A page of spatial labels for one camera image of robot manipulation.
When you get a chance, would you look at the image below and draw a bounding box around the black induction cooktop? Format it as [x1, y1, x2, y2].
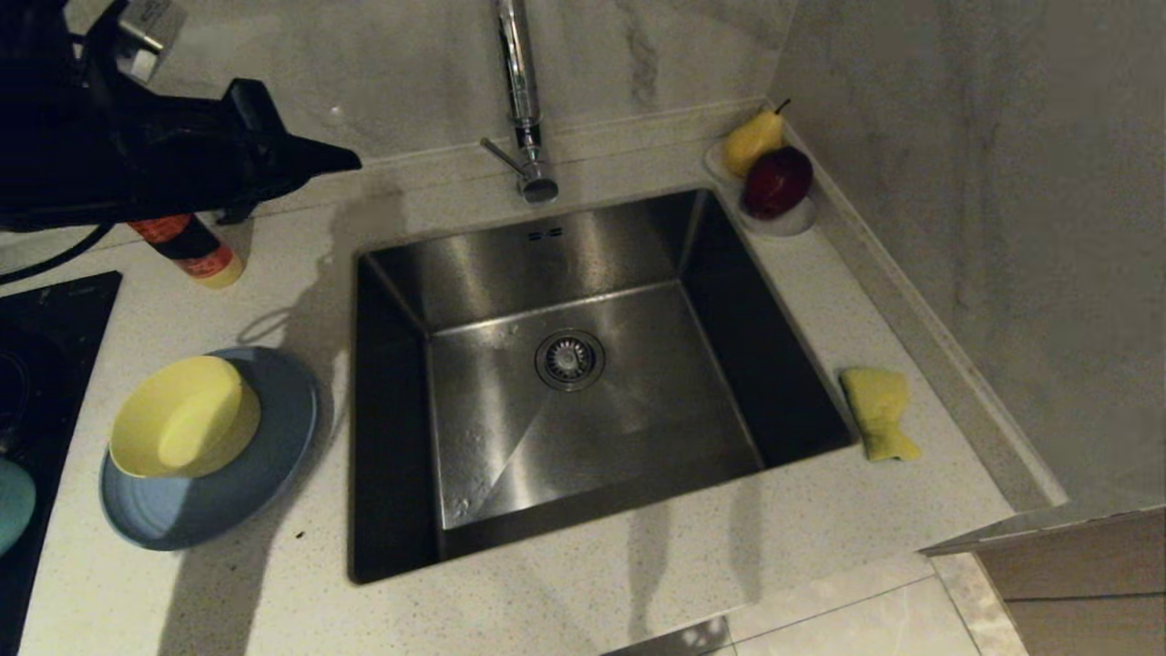
[0, 271, 123, 656]

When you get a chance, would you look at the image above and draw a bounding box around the yellow plastic bowl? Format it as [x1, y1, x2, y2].
[108, 355, 261, 480]

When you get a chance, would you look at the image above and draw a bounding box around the yellow pear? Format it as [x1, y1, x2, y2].
[724, 98, 792, 179]

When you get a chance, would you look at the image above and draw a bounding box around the dark red apple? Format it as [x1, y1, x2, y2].
[742, 146, 815, 221]

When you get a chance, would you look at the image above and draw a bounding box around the orange dish soap bottle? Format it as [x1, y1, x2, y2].
[128, 214, 247, 291]

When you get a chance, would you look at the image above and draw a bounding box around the stainless steel sink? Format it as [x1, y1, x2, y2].
[348, 187, 860, 586]

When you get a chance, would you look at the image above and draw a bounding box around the yellow green sponge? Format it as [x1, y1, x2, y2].
[839, 365, 923, 463]

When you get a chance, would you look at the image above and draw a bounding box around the blue round plate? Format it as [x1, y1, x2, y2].
[98, 345, 320, 552]

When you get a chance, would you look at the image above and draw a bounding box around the small white fruit dish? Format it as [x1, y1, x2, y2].
[703, 137, 818, 240]

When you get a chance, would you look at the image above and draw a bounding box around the chrome faucet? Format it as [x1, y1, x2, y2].
[479, 0, 561, 205]

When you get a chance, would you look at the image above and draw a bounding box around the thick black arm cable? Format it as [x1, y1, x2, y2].
[0, 223, 115, 286]

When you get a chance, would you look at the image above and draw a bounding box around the teal bowl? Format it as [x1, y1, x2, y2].
[0, 458, 37, 559]

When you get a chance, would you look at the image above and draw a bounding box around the metal sink drain strainer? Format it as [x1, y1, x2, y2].
[535, 329, 608, 393]

